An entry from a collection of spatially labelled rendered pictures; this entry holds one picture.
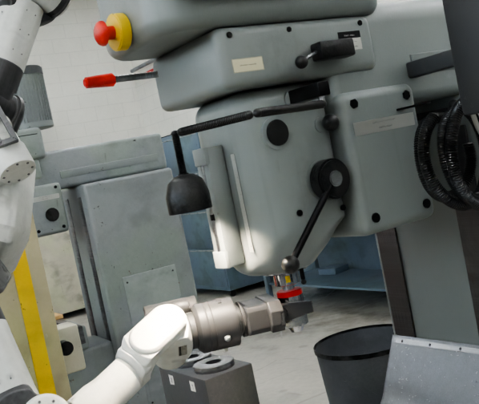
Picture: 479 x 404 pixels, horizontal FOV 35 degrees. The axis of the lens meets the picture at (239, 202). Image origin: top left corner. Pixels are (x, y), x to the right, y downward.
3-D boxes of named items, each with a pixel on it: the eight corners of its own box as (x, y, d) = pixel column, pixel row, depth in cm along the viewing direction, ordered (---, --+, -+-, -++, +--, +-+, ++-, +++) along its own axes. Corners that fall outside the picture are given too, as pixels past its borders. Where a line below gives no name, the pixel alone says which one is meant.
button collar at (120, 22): (124, 46, 119) (116, 9, 119) (110, 54, 124) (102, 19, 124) (135, 45, 120) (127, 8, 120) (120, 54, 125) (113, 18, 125)
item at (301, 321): (310, 324, 135) (303, 294, 135) (284, 329, 135) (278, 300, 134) (306, 318, 140) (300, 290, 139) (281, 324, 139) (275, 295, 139)
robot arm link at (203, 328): (219, 332, 128) (154, 347, 125) (219, 364, 136) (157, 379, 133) (203, 280, 135) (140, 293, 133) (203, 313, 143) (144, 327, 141)
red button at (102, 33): (102, 43, 118) (98, 18, 118) (94, 49, 122) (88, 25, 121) (122, 42, 120) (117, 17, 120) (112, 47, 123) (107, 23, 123)
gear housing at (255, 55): (227, 89, 118) (214, 26, 117) (158, 114, 138) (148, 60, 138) (381, 67, 136) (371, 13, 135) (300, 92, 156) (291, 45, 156)
